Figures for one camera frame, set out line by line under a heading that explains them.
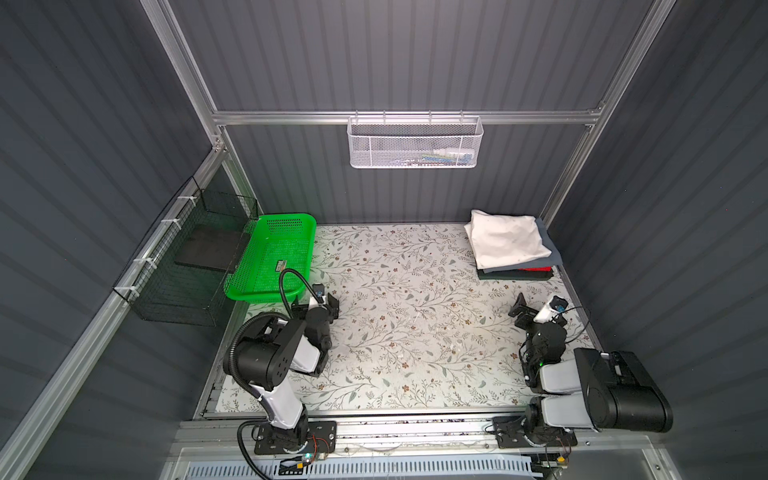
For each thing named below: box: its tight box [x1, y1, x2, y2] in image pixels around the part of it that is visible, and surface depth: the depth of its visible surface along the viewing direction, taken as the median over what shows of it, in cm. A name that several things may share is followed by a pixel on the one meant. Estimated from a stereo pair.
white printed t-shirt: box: [464, 209, 552, 270], surface depth 104 cm
